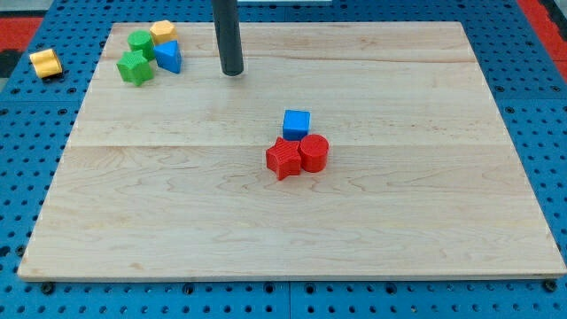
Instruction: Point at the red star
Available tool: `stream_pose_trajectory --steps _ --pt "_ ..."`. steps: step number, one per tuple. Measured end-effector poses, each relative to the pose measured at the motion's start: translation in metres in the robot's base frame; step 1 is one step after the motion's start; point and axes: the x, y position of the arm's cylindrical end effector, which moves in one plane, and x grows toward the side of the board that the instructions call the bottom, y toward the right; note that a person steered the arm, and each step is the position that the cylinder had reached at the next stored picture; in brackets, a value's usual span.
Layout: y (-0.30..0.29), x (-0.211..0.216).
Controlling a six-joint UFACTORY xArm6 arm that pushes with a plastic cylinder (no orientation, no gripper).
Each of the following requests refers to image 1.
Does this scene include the black cylindrical pointer rod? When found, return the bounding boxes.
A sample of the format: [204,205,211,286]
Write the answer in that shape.
[211,0,244,76]

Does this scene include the yellow heart block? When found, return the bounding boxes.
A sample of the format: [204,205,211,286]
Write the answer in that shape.
[29,49,63,79]

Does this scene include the red cylinder block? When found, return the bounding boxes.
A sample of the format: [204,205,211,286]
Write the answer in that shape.
[299,134,330,173]

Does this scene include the yellow hexagon block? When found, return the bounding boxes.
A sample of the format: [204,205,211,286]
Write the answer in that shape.
[150,20,178,45]

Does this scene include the blue cube block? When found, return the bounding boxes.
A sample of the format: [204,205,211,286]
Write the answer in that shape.
[283,110,311,141]

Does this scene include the blue triangle block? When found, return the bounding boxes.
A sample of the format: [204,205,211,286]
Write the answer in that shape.
[153,40,183,74]

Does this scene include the light wooden board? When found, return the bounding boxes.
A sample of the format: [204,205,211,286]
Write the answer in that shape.
[18,22,566,283]

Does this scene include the red star block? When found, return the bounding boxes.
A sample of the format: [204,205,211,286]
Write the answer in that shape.
[266,136,301,181]

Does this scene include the green cylinder block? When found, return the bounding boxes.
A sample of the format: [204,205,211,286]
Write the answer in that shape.
[127,30,155,61]

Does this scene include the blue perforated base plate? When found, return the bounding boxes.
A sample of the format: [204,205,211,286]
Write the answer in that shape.
[1,0,566,318]

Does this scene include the green star block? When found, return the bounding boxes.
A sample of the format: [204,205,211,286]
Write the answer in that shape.
[116,51,154,86]

